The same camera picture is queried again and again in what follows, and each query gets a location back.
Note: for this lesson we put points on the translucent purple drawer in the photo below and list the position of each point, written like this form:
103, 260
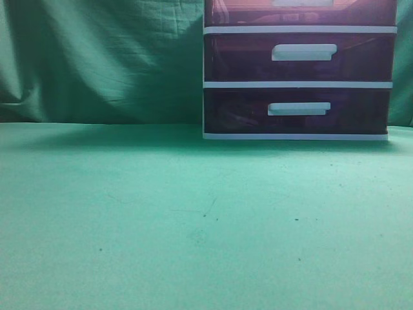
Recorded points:
295, 110
335, 13
299, 57

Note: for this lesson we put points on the water bottle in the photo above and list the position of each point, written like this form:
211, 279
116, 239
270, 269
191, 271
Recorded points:
306, 18

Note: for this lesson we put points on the green table cloth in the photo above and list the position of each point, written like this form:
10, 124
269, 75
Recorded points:
156, 217

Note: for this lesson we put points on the green backdrop cloth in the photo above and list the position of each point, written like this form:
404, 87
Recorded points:
102, 62

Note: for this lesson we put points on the white plastic drawer cabinet frame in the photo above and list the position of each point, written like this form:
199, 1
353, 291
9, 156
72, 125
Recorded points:
293, 29

